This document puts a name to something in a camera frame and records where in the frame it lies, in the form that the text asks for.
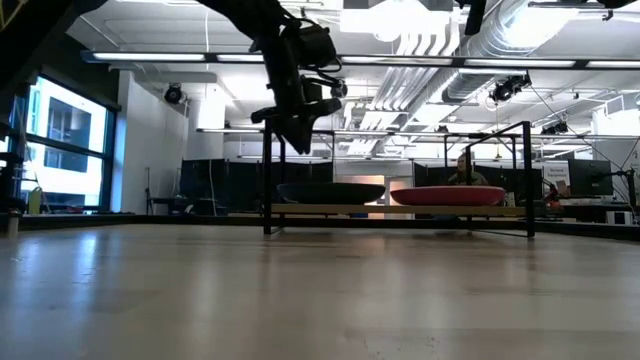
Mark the large window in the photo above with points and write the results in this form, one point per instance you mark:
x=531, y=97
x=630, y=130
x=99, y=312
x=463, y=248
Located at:
x=65, y=130

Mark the black overhead camera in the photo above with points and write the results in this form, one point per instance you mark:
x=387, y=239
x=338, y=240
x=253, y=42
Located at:
x=507, y=89

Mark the black dish rack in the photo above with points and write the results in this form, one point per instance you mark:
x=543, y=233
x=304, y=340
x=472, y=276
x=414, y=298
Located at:
x=395, y=210

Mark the white box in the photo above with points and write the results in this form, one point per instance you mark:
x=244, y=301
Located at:
x=620, y=217

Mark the magenta plate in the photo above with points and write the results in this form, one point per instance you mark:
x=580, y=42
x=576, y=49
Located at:
x=447, y=196

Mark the white sign board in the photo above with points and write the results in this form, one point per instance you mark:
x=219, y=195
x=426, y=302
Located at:
x=555, y=175

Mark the black plate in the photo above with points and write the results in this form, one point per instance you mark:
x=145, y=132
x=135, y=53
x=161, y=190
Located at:
x=330, y=194

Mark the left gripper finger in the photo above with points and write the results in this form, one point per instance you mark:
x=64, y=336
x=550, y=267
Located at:
x=307, y=132
x=291, y=134

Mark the black partition panel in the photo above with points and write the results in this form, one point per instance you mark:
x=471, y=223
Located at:
x=505, y=177
x=225, y=182

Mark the black ceiling spotlight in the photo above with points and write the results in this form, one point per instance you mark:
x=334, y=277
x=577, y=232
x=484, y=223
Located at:
x=173, y=94

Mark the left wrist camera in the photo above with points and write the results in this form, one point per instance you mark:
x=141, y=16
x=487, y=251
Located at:
x=339, y=89

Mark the black aluminium rig frame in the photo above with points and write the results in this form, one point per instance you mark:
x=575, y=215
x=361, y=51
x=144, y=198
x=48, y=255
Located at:
x=30, y=40

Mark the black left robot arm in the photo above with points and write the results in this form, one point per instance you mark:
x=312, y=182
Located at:
x=250, y=17

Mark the silver ceiling duct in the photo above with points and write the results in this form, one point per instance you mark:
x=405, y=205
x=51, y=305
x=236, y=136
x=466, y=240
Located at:
x=482, y=75

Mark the yellow-green container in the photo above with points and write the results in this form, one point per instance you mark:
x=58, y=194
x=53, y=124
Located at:
x=34, y=200

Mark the black background monitor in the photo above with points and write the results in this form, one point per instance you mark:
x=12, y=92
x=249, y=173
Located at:
x=590, y=177

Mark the linear ceiling light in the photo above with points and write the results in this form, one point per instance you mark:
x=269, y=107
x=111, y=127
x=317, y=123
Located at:
x=150, y=56

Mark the person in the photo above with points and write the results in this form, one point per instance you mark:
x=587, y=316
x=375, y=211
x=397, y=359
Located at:
x=465, y=176

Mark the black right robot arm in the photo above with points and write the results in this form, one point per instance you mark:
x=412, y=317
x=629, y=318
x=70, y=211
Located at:
x=620, y=3

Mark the white cup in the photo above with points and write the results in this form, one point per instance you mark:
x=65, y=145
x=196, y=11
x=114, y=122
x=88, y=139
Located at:
x=12, y=225

